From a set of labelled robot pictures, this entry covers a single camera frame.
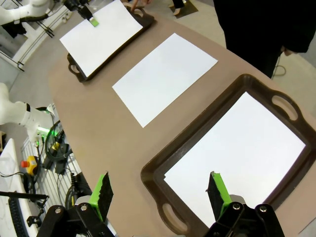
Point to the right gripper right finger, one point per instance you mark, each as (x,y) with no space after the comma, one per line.
(217,192)

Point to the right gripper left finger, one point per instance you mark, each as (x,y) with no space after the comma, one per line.
(105,195)

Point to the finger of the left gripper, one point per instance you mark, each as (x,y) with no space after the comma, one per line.
(86,13)

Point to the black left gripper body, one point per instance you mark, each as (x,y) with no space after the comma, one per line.
(75,3)

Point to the white A4 paper sheet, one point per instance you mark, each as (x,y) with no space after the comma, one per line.
(103,42)
(234,148)

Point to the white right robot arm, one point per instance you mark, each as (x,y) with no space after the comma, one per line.
(12,111)

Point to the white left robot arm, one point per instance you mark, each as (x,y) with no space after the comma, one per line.
(14,12)

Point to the person's right hand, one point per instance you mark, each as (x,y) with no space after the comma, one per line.
(138,3)

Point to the person's left hand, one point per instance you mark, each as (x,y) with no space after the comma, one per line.
(289,52)

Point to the white tape roll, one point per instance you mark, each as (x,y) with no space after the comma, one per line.
(68,14)
(65,20)

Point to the black tripod legs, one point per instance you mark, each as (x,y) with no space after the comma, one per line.
(47,28)

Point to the brown plastic serving tray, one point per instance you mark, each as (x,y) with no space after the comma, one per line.
(147,21)
(153,177)

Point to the yellow emergency stop box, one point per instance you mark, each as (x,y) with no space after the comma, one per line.
(30,163)

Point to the white A4 paper stack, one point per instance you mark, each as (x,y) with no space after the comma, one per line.
(163,79)

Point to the white board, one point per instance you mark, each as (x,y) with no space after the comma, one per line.
(10,160)

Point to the person in black hoodie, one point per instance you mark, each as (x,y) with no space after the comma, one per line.
(259,24)

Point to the white slatted base frame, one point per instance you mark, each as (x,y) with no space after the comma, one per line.
(49,182)

